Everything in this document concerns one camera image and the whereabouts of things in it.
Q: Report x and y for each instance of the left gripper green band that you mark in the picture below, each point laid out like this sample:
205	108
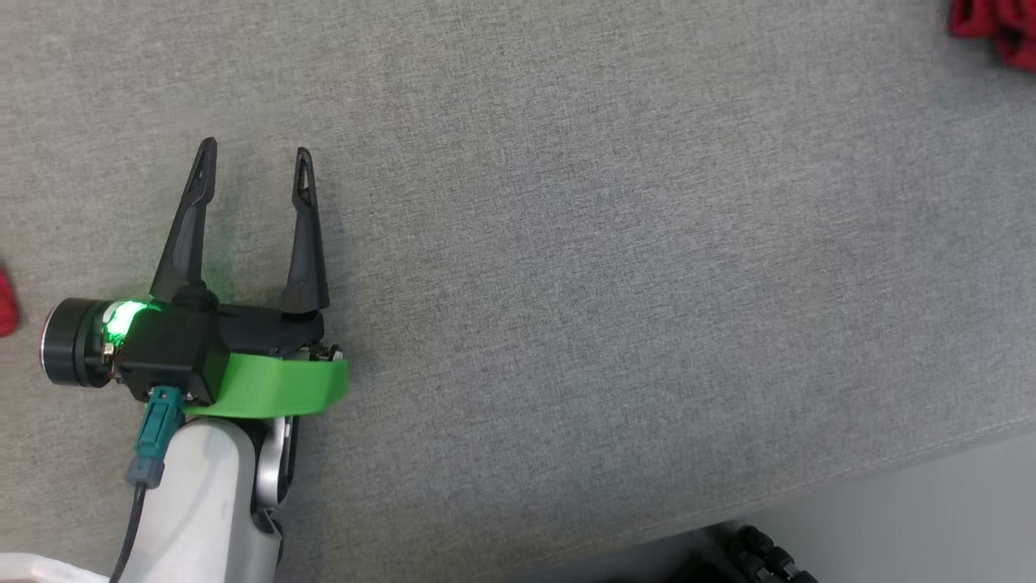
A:
275	385

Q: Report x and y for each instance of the red shirt striped white sleeves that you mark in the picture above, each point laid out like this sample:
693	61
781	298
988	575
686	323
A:
6	304

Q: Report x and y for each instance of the red shorts white trim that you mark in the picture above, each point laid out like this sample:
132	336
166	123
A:
995	28

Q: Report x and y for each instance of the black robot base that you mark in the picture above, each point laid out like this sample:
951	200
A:
753	559

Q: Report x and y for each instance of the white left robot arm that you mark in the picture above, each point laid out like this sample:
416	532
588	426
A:
210	502

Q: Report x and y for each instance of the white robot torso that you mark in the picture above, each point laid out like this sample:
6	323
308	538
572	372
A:
40	571

